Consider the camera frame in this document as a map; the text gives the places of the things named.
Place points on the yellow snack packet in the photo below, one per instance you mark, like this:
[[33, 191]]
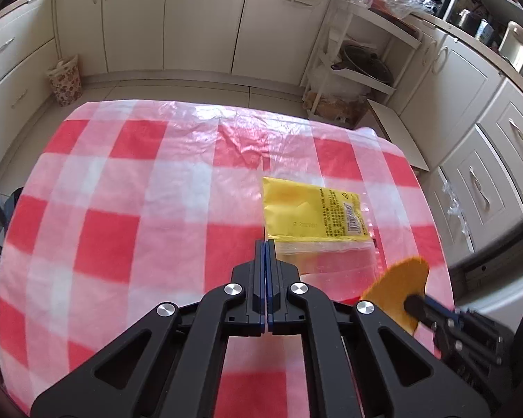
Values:
[[296, 213]]

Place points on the red checkered tablecloth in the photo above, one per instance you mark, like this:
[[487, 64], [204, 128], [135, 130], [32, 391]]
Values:
[[113, 226]]

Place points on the white electric kettle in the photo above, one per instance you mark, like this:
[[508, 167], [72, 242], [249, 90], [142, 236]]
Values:
[[516, 45]]

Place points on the white shelf cart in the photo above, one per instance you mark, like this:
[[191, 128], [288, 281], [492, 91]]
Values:
[[331, 30]]

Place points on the white flat board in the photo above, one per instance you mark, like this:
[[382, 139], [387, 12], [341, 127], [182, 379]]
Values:
[[396, 135]]

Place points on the metal pot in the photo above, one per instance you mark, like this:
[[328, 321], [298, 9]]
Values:
[[466, 21]]

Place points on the dark cooking pot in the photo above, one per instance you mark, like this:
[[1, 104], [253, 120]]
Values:
[[366, 63]]

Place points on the brown paper bag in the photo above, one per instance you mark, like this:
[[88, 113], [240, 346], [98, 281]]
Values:
[[335, 109]]

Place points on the white plastic bag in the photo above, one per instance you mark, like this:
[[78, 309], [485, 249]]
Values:
[[335, 82]]

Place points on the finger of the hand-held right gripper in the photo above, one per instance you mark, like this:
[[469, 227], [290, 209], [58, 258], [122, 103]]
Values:
[[418, 305]]

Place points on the orange round cloth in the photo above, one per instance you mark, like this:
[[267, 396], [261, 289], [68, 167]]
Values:
[[396, 283]]

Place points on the cream door cabinets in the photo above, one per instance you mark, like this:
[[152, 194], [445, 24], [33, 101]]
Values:
[[178, 17]]

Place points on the cream drawer cabinet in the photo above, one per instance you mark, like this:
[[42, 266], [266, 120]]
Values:
[[13, 61]]

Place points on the clear plastic scrap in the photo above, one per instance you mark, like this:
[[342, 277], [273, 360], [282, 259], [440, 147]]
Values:
[[457, 209]]

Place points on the floral fabric bag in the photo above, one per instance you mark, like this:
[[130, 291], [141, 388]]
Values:
[[65, 82]]

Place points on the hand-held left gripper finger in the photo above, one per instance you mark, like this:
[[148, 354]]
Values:
[[261, 270], [271, 270]]

